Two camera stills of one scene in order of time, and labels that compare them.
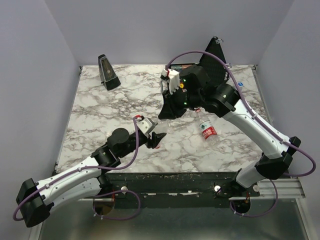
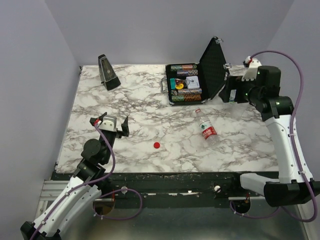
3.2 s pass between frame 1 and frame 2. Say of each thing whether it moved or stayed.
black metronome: stayed
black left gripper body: moved
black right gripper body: moved
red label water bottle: stayed
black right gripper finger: moved
